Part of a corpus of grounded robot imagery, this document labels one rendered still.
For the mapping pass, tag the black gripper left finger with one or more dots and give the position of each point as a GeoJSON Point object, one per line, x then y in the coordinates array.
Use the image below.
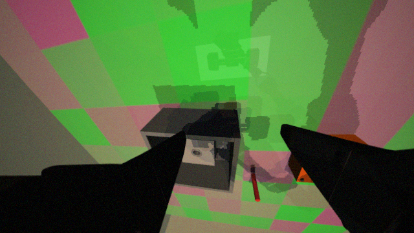
{"type": "Point", "coordinates": [141, 187]}

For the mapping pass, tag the red peg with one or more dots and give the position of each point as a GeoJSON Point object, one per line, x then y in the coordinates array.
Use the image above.
{"type": "Point", "coordinates": [255, 188]}

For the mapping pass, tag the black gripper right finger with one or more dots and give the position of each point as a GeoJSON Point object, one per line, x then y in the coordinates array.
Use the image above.
{"type": "Point", "coordinates": [370, 189]}

